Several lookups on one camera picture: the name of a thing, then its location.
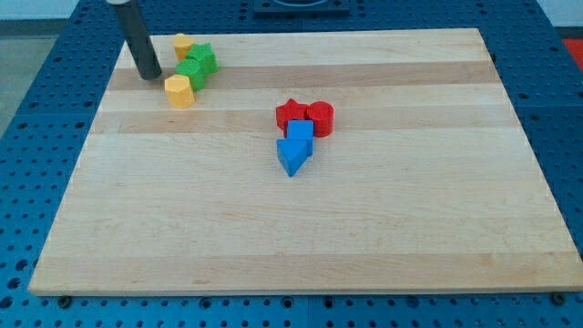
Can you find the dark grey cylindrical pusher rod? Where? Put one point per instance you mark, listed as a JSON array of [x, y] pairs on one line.
[[137, 37]]

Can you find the yellow hexagon block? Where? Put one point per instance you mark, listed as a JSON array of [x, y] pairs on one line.
[[179, 91]]

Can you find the green star block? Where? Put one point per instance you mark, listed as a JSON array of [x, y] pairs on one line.
[[204, 54]]

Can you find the blue cube block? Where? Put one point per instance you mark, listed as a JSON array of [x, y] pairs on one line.
[[301, 130]]

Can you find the light wooden board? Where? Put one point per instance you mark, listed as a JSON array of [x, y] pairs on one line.
[[427, 183]]

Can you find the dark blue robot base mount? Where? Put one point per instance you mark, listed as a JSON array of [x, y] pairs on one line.
[[300, 7]]

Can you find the red cylinder block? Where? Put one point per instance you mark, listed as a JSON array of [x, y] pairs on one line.
[[321, 114]]

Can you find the blue triangle block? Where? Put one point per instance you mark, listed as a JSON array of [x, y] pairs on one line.
[[291, 153]]

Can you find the yellow heart block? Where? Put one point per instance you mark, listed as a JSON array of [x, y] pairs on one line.
[[182, 44]]

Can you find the red star block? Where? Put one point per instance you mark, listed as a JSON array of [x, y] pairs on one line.
[[291, 110]]

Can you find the green cylinder block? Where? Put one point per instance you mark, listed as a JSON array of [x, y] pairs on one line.
[[192, 69]]

